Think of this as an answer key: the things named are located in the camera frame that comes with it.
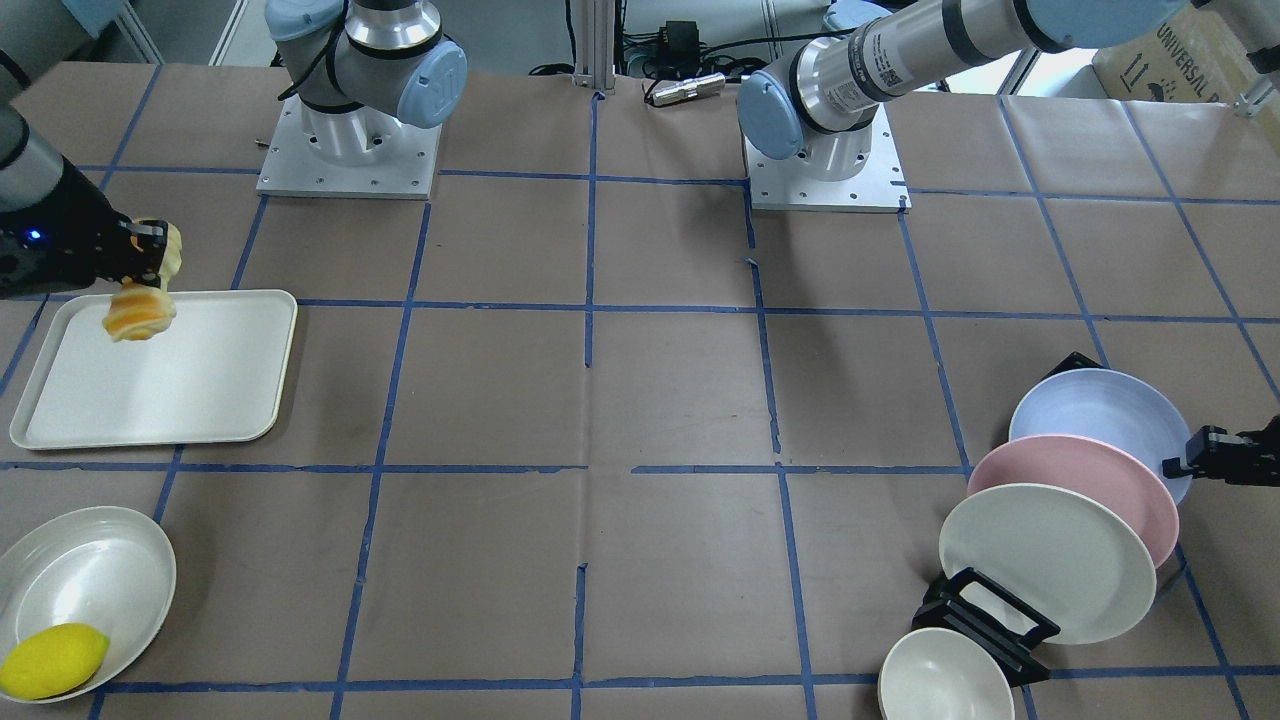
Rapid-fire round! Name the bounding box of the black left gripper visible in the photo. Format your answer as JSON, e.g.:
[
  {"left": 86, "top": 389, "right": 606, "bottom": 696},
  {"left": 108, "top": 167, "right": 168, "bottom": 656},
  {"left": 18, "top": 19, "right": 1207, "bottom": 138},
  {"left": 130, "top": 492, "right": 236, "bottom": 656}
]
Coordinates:
[{"left": 1162, "top": 415, "right": 1280, "bottom": 486}]

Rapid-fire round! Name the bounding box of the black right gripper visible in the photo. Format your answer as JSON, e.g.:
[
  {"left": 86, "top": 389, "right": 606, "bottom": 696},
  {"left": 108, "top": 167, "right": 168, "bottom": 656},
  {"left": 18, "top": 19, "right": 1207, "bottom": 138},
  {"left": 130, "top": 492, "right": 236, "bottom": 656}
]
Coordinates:
[{"left": 1, "top": 150, "right": 172, "bottom": 299}]

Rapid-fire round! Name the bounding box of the blue plate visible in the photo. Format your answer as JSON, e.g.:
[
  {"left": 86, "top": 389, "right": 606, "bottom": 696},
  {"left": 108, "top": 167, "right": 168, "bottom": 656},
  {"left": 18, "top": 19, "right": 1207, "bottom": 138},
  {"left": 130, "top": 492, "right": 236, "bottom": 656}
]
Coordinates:
[{"left": 1007, "top": 368, "right": 1192, "bottom": 503}]

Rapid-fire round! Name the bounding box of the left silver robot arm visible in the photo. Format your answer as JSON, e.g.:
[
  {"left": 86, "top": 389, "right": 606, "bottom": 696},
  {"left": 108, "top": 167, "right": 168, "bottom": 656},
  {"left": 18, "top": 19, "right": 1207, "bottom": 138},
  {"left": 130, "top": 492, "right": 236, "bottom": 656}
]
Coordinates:
[{"left": 737, "top": 1, "right": 1279, "bottom": 487}]

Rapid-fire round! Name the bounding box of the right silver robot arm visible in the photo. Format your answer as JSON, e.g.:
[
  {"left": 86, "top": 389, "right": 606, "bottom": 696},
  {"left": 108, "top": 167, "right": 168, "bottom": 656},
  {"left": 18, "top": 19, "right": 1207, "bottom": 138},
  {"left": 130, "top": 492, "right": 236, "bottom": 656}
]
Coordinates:
[{"left": 1, "top": 1, "right": 468, "bottom": 297}]

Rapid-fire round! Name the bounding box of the pink plate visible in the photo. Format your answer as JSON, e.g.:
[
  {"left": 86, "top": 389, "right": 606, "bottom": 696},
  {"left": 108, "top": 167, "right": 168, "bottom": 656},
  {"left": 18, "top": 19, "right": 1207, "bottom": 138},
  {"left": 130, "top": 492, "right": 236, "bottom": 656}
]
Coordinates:
[{"left": 966, "top": 434, "right": 1181, "bottom": 568}]

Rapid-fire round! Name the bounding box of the white plate in rack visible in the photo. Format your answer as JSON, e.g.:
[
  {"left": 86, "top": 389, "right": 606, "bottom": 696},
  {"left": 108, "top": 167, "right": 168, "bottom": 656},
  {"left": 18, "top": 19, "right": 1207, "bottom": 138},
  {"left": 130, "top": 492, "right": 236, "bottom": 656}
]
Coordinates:
[{"left": 938, "top": 483, "right": 1156, "bottom": 644}]

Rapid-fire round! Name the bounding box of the white shallow round plate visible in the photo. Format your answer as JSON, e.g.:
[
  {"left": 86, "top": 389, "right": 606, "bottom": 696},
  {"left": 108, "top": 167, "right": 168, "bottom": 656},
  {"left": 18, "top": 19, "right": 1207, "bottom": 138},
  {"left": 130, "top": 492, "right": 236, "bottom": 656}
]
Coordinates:
[{"left": 1, "top": 506, "right": 177, "bottom": 705}]

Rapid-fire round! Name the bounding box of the white rectangular tray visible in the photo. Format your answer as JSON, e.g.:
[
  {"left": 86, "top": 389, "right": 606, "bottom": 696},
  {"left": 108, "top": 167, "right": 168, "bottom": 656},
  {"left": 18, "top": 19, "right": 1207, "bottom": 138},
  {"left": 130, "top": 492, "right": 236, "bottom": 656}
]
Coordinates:
[{"left": 10, "top": 290, "right": 298, "bottom": 450}]

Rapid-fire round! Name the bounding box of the black dish rack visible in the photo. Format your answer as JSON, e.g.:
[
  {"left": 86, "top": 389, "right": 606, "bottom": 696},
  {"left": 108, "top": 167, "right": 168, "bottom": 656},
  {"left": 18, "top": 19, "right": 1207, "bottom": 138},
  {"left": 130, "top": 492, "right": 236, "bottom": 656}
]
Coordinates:
[{"left": 910, "top": 351, "right": 1187, "bottom": 687}]

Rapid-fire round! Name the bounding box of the small white bowl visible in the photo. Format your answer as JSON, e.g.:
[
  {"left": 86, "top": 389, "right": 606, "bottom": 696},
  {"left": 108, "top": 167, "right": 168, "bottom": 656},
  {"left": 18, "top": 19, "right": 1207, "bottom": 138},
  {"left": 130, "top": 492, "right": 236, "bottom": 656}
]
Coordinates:
[{"left": 877, "top": 628, "right": 1015, "bottom": 719}]

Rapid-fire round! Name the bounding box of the cardboard box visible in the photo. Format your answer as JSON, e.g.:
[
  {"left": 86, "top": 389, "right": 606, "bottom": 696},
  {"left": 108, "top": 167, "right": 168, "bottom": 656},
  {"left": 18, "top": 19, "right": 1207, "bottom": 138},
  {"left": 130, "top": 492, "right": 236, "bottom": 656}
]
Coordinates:
[{"left": 1092, "top": 8, "right": 1260, "bottom": 104}]

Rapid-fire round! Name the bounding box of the yellow lemon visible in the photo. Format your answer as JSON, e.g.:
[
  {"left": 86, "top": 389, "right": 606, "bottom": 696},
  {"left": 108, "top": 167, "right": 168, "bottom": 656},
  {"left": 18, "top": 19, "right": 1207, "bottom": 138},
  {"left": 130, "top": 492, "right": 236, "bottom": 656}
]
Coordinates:
[{"left": 1, "top": 623, "right": 110, "bottom": 701}]

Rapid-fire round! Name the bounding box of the silver cylindrical tool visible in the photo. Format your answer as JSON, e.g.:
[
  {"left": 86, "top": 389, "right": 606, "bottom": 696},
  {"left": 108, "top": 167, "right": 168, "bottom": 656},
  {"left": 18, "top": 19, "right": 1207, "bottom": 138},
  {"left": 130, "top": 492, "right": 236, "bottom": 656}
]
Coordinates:
[{"left": 643, "top": 72, "right": 727, "bottom": 108}]

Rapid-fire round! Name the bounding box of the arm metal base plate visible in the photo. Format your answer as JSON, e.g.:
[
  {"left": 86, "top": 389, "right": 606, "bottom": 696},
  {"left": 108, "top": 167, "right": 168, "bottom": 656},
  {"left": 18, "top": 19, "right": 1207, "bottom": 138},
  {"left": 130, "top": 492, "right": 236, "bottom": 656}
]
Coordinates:
[
  {"left": 742, "top": 109, "right": 913, "bottom": 213},
  {"left": 256, "top": 97, "right": 442, "bottom": 200}
]

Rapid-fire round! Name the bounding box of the aluminium frame post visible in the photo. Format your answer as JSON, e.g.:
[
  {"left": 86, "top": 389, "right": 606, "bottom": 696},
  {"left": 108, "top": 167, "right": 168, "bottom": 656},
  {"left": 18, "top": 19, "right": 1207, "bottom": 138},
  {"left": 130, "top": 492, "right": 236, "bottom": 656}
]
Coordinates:
[{"left": 570, "top": 0, "right": 622, "bottom": 95}]

